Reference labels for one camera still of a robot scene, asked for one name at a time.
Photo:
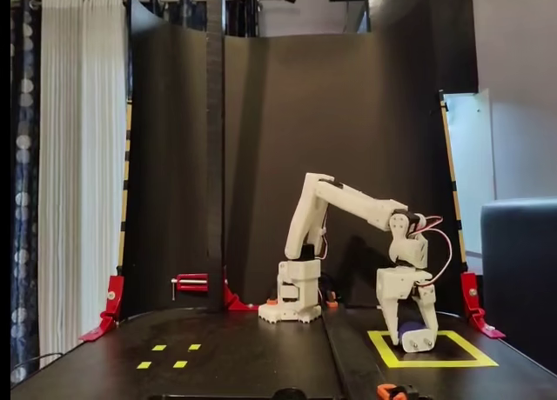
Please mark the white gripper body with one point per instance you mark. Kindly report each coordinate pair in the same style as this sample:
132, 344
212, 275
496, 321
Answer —
395, 285

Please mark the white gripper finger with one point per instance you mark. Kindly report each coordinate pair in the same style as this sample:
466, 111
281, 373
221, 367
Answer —
428, 317
393, 324

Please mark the blue and white charger block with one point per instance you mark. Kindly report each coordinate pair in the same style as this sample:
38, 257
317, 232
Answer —
415, 342

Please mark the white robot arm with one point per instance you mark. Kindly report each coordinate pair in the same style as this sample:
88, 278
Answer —
348, 200

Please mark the yellow tape square outline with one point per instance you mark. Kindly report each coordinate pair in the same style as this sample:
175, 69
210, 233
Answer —
376, 345

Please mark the orange and black spring clamp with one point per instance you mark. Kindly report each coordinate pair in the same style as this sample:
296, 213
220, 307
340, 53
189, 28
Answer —
391, 392
333, 299
272, 303

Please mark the dark blue armchair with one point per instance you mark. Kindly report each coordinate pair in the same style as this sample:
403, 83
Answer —
522, 265

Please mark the yellow black striped stick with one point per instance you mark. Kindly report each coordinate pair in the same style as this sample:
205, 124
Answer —
126, 178
452, 178

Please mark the white cabinet door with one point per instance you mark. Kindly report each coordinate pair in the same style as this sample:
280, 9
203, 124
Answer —
472, 156

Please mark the black backdrop board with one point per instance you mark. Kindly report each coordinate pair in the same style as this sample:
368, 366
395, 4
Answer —
348, 113

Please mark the small yellow tape marker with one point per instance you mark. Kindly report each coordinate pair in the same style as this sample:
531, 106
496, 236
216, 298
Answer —
194, 347
179, 364
143, 365
159, 348

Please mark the red screw clamp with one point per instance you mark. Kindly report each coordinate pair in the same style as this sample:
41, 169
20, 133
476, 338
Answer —
191, 282

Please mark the dark blue patterned curtain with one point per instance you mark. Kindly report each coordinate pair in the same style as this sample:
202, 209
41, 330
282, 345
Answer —
24, 156
191, 14

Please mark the white pleated curtain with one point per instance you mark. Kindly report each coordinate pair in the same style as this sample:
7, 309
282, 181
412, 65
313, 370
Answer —
78, 156

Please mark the red corner bracket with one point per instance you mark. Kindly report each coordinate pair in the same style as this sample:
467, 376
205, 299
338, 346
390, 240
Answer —
470, 295
114, 295

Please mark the red post base bracket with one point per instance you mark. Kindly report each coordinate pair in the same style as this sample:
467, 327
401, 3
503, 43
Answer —
232, 303

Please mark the black upright camera post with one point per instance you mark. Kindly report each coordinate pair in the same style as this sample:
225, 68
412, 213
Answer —
215, 113

